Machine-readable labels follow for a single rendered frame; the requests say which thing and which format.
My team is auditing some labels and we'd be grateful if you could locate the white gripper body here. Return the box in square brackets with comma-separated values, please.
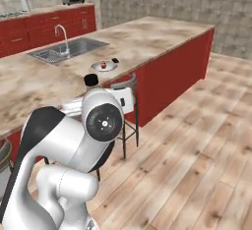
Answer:
[60, 97, 86, 117]

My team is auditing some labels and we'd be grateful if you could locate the black-capped bottle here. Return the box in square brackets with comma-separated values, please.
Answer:
[83, 73, 100, 92]

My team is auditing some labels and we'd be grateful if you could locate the grey round plate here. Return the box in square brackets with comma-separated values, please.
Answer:
[90, 60, 119, 73]

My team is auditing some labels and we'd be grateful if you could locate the steel sink basin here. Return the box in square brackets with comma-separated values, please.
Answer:
[27, 36, 111, 67]

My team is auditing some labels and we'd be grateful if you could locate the curved silver tap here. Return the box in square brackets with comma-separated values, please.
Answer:
[53, 24, 72, 59]

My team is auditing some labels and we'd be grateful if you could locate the red base cupboard run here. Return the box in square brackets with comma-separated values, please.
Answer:
[0, 4, 97, 59]

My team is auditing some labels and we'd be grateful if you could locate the red kitchen island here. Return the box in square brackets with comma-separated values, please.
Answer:
[0, 15, 217, 163]

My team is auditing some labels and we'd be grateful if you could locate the grey hob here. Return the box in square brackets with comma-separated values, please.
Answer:
[0, 9, 30, 21]

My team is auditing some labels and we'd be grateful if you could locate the white paper towel roll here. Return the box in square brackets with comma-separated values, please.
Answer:
[20, 0, 32, 13]

